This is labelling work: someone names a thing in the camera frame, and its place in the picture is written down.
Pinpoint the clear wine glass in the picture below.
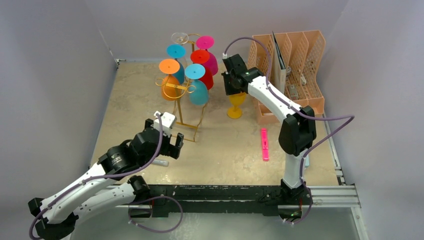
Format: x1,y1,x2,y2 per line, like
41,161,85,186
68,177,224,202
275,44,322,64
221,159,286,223
171,32,189,45

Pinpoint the pink highlighter marker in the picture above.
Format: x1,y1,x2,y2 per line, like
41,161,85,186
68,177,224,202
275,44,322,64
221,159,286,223
260,128,270,162

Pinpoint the light blue wine glass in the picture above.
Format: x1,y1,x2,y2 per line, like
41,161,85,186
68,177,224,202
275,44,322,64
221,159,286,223
184,63,209,106

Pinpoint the magenta wine glass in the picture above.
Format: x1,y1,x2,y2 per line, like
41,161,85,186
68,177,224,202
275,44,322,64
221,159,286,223
195,35,219,76

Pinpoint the white folder in organizer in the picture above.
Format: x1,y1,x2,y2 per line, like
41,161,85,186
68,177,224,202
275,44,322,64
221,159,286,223
272,32,287,93

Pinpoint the light blue white eraser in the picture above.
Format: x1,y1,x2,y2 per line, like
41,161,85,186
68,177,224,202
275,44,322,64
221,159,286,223
304,155,310,168

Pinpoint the orange grey marker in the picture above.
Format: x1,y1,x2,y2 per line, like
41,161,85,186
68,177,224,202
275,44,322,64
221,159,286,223
152,159,169,167

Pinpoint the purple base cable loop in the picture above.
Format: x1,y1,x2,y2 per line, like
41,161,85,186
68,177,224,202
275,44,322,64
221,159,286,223
127,195,184,233

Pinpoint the yellow wine glass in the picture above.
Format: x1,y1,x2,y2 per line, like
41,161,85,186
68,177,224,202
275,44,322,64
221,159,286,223
227,92,247,119

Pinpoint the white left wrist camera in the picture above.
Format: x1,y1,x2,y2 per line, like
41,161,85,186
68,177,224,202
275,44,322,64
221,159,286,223
153,111,177,137

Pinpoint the peach plastic file organizer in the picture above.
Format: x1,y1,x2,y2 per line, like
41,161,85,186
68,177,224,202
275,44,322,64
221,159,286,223
247,30,326,117

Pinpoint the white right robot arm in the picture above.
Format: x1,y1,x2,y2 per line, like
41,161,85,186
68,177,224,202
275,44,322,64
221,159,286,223
222,54,317,204

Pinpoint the teal rear wine glass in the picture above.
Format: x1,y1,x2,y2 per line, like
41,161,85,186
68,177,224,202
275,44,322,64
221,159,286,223
166,44,186,85

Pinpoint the orange wine glass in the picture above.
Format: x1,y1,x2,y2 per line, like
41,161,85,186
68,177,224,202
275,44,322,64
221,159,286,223
159,58,180,101

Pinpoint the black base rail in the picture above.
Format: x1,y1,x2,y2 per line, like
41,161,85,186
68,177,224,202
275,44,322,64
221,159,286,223
134,184,313,219

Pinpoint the gold wire glass rack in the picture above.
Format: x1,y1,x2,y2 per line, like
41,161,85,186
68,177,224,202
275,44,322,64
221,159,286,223
155,33,209,143

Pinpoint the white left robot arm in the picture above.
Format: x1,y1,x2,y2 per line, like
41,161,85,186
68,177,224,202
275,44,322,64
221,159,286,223
28,112,184,240

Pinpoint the red wine glass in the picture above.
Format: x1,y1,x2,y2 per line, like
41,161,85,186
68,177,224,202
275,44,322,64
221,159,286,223
190,49,214,91

